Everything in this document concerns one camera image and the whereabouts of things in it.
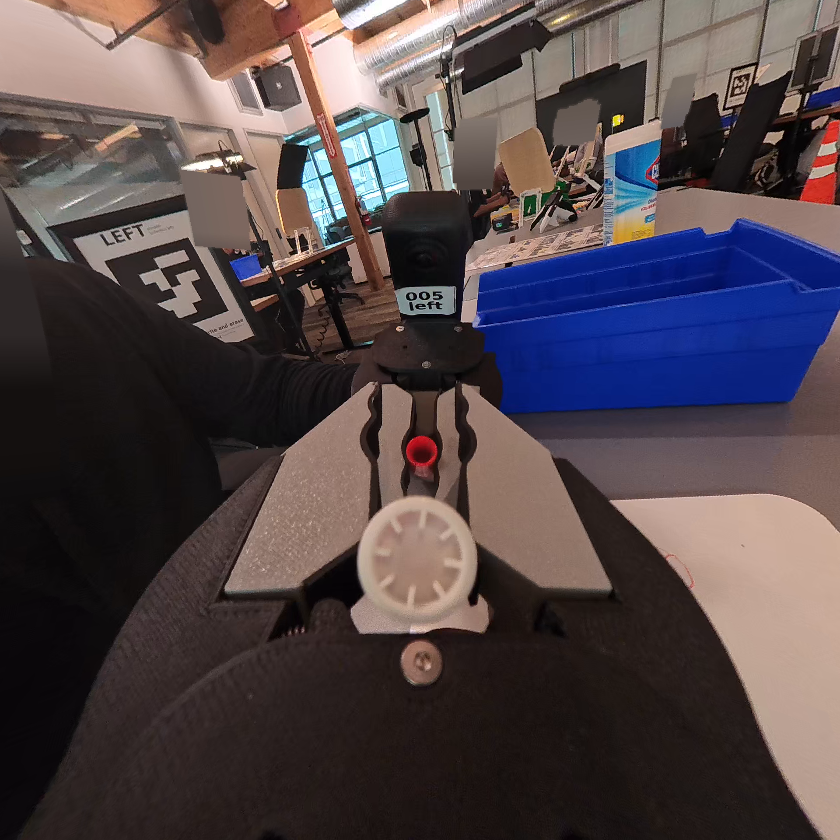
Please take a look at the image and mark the orange traffic cone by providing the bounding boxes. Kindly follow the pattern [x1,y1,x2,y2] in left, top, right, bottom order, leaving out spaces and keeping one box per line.
[799,120,840,205]

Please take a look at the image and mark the row of printed papers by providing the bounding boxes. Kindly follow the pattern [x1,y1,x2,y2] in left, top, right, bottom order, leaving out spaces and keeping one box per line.
[466,223,605,272]

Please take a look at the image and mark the blue plastic bin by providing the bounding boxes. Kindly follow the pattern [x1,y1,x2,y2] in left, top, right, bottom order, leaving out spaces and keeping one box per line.
[472,218,840,415]

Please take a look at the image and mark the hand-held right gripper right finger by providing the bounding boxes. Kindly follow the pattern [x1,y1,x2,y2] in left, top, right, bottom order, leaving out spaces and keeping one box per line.
[453,382,616,602]

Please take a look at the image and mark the large window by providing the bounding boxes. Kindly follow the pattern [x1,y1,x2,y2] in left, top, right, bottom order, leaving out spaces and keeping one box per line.
[289,108,409,245]

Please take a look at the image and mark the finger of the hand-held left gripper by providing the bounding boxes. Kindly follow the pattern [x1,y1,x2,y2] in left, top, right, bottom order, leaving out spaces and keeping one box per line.
[371,384,416,508]
[434,386,471,511]

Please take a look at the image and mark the person's dark clothing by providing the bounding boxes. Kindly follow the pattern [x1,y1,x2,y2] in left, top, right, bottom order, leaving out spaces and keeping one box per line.
[0,262,227,840]

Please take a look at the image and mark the wooden post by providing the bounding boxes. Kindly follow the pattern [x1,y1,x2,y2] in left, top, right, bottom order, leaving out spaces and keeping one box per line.
[289,29,386,294]

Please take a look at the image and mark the person's left forearm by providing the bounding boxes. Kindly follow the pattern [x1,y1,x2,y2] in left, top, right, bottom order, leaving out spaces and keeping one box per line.
[26,259,363,455]

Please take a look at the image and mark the black and white tag sign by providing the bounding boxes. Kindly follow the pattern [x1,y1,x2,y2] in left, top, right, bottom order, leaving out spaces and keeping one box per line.
[46,193,258,344]

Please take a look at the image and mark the black softbox light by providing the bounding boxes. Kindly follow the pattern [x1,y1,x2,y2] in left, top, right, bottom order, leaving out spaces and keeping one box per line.
[453,18,553,97]

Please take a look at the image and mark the white whiteboard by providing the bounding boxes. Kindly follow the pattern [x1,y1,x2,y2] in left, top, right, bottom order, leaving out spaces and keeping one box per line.
[610,493,840,837]

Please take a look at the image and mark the black wall speaker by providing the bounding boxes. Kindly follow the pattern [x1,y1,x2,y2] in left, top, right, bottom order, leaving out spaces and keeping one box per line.
[252,64,303,112]

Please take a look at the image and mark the wipes canister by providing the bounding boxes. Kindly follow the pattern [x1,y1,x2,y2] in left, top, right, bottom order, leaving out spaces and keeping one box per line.
[602,121,663,248]

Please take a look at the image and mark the black monitor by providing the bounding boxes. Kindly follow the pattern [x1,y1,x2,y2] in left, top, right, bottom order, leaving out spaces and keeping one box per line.
[535,60,649,149]

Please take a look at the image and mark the red whiteboard marker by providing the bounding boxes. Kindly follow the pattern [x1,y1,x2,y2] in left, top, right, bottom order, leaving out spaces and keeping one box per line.
[357,462,480,621]

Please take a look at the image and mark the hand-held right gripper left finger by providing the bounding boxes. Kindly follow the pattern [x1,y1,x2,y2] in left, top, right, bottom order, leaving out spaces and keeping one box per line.
[223,382,385,601]

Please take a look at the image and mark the silver ventilation ducts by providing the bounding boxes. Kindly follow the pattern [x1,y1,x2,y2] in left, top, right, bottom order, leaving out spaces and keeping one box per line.
[331,0,645,94]

